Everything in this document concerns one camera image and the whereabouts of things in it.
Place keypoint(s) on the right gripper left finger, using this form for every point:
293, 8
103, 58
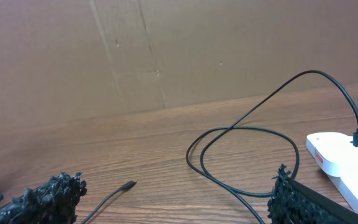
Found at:
54, 202

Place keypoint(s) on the white USB charger plug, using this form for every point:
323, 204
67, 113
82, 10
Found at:
334, 153

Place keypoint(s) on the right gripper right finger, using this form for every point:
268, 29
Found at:
294, 203

